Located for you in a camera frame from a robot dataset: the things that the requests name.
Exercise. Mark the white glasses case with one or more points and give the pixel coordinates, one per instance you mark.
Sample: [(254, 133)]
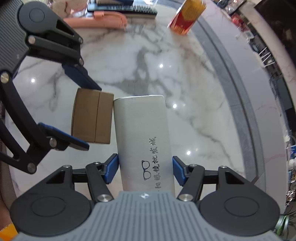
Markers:
[(143, 143)]

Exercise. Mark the pink white bunny plush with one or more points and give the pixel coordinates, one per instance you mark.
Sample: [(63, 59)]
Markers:
[(65, 8)]

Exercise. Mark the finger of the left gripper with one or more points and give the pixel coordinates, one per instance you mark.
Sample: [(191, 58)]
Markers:
[(60, 140), (80, 76)]

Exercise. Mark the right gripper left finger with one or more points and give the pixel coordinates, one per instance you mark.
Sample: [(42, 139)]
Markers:
[(100, 175)]

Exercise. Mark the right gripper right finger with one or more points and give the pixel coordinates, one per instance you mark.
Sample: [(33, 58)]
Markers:
[(190, 178)]

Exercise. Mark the iced tea bottle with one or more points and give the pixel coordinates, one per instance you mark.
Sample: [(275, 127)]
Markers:
[(186, 16)]

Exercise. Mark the brown cardboard box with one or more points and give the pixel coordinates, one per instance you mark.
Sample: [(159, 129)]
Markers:
[(92, 116)]

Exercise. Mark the person left hand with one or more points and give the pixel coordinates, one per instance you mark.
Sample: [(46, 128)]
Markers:
[(8, 231)]

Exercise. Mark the white wifi router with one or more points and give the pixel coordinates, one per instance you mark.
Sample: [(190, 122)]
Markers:
[(266, 58)]

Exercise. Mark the black remote keyboard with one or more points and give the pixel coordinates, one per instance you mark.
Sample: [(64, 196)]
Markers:
[(127, 8)]

